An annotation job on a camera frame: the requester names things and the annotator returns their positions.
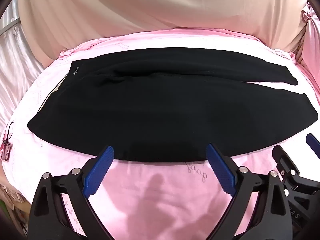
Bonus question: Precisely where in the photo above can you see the pink satin curtain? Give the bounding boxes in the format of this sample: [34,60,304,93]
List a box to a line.
[0,2,52,135]

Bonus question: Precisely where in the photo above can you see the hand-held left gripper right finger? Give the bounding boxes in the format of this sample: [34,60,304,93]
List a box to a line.
[205,144,293,240]

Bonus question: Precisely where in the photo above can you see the black pants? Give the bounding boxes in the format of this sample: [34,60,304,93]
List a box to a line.
[27,47,318,163]

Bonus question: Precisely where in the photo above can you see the beige curtain cloth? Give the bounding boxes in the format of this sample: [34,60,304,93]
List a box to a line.
[17,0,310,60]

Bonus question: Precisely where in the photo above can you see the pink pillow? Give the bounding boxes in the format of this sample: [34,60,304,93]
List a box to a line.
[296,1,320,80]

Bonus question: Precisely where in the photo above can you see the small pink device with cable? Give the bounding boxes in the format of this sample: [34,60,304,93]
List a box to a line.
[1,121,15,160]

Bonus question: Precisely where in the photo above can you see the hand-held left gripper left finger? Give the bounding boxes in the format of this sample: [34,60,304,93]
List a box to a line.
[27,145,115,240]

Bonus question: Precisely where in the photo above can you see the pink bed sheet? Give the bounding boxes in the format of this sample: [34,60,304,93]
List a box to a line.
[0,26,320,240]

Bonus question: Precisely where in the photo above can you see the floral patterned cloth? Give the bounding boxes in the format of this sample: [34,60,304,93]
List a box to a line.
[0,167,33,220]

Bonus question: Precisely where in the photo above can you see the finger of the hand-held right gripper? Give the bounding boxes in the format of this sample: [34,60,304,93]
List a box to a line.
[305,133,320,160]
[272,145,304,180]

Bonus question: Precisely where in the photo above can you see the grey metal rail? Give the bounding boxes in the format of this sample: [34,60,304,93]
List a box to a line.
[0,19,20,34]

